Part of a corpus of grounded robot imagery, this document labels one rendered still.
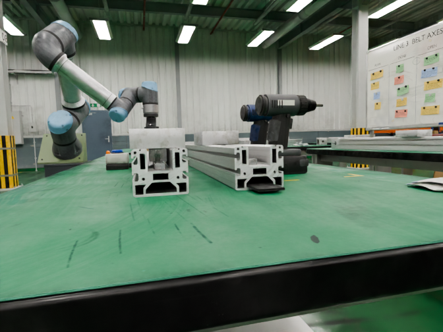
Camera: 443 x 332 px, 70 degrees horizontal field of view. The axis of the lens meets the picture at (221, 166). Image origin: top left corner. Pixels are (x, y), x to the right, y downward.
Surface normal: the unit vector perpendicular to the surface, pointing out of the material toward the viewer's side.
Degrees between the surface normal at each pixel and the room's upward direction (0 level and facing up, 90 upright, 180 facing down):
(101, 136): 90
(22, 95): 90
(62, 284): 0
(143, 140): 90
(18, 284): 0
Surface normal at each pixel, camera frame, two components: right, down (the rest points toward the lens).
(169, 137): 0.23, 0.07
